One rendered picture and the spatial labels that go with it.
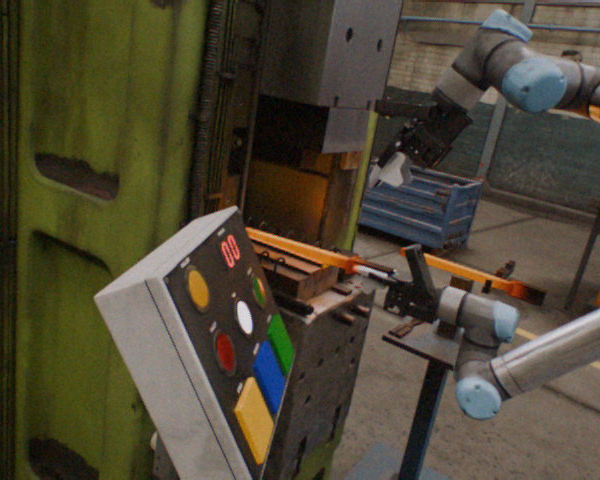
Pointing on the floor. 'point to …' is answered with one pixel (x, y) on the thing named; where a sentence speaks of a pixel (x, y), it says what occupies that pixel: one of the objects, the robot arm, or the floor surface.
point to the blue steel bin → (423, 207)
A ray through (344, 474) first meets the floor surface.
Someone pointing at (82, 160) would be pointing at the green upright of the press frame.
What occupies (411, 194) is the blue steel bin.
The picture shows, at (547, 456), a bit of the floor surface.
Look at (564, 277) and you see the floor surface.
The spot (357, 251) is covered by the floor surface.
